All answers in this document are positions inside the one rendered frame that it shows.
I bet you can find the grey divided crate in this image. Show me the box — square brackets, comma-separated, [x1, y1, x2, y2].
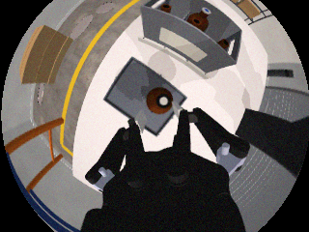
[140, 0, 242, 73]

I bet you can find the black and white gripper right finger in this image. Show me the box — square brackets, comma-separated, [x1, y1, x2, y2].
[165, 101, 250, 184]

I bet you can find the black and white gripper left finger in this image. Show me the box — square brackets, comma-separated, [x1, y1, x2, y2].
[85, 109, 147, 192]

